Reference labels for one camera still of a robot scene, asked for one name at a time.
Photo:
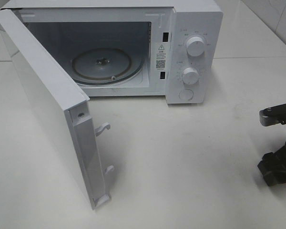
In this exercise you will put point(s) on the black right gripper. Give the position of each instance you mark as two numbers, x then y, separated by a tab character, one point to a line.
273	165

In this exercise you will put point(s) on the round white door-release button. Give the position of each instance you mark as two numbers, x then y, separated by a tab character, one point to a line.
186	95

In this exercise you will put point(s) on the white microwave door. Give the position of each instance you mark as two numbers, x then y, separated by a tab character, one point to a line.
61	107

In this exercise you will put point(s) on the white lower timer knob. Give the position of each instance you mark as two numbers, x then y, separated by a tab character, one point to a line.
190	76

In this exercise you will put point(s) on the white upper power knob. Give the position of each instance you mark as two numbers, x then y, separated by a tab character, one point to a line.
195	46

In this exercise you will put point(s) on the white microwave oven body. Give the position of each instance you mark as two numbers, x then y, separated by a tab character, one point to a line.
67	28

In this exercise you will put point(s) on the white warning label sticker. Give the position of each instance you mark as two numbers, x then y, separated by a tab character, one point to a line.
160	55

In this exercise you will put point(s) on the glass microwave turntable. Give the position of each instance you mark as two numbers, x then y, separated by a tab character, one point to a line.
102	66

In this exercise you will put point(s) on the black wrist camera with heatsink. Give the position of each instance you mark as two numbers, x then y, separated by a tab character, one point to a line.
273	115

